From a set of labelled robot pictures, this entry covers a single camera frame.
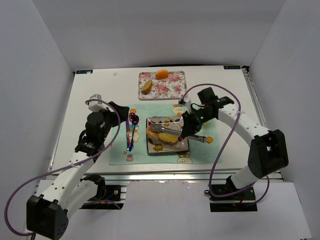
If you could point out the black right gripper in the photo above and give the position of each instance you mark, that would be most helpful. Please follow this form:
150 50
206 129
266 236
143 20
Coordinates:
189 122

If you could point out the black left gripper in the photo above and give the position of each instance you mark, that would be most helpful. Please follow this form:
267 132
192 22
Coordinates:
116 113

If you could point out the orange round bun bottom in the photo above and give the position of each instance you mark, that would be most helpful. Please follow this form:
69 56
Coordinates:
151 134

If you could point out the orange round bun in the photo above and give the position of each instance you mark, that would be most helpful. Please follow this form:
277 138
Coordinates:
151 134
161 74

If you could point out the sliced bread piece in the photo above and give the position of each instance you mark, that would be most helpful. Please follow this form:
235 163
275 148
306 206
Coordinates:
146 88
168 138

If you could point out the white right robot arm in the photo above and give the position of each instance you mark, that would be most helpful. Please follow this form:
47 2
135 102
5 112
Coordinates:
229 111

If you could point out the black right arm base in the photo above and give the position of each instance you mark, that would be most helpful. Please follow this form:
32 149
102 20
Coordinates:
242 202

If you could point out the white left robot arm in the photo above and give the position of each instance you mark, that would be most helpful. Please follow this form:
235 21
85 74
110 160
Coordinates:
48 214

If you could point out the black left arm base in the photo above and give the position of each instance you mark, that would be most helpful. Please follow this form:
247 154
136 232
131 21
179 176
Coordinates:
108 196

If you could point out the purple iridescent knife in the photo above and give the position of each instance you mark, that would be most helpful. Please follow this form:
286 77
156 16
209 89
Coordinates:
128 140

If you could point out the pale yellow mug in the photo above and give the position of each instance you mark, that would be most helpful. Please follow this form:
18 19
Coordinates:
206 124

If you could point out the purple iridescent spoon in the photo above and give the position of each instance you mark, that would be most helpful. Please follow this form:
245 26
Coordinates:
134 120

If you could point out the square floral ceramic plate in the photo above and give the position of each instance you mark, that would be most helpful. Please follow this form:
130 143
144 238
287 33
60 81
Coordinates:
156 146

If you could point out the mint green cartoon placemat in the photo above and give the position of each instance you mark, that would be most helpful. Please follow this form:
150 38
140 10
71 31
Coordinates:
199 153

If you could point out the floral serving tray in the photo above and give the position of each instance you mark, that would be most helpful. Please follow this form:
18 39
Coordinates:
171 88

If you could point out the orange round bun top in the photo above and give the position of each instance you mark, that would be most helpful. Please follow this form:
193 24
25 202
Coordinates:
161 74

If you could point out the blue label sticker left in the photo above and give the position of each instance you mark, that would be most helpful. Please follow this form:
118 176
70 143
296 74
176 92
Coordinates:
84 71

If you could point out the blue label sticker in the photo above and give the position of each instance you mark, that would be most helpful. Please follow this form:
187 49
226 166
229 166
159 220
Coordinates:
231 67
84 71

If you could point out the blue label sticker right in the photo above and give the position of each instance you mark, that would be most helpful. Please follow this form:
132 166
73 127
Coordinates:
231 67

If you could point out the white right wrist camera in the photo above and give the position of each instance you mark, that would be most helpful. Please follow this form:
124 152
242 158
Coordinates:
186 102

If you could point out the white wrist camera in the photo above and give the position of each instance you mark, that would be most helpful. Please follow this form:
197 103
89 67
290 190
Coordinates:
94 103
186 102

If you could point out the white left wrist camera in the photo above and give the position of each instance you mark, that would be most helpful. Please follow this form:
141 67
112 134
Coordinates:
94 103

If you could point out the aluminium table edge rail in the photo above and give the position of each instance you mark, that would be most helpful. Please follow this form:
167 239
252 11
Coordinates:
257 100

